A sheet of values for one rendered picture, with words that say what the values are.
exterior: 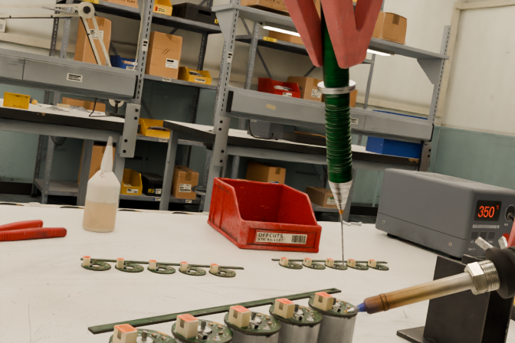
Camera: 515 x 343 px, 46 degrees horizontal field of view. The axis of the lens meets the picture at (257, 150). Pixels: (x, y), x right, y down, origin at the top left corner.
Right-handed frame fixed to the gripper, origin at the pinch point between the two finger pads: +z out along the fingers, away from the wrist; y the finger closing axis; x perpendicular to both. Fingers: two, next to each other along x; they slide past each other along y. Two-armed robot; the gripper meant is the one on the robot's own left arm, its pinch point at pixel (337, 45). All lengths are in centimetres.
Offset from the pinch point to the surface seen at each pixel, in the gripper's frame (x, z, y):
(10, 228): -0.1, 18.9, 38.4
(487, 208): -49, 30, 13
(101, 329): 11.1, 8.9, 3.5
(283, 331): 3.9, 12.2, 0.9
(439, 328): -14.2, 23.4, 2.3
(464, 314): -14.5, 21.7, 0.6
